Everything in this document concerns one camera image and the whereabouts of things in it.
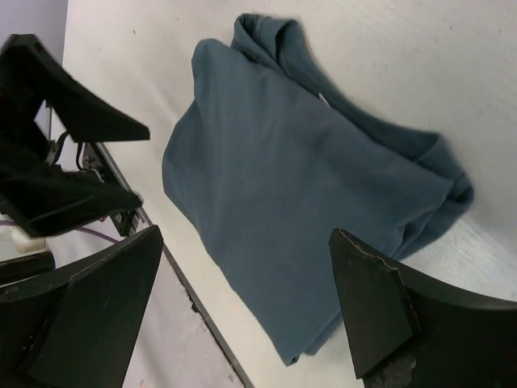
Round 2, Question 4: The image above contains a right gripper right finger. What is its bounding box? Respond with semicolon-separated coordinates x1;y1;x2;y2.
329;229;516;387

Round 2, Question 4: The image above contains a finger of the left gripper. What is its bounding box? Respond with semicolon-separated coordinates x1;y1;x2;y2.
1;34;150;142
1;165;142;238

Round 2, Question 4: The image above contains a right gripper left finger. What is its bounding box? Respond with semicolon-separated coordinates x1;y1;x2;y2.
1;226;163;387

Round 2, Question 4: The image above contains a blue t shirt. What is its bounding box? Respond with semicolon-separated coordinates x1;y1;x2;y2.
162;14;474;365

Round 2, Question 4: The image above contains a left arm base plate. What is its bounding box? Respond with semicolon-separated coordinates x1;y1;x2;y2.
44;100;255;388

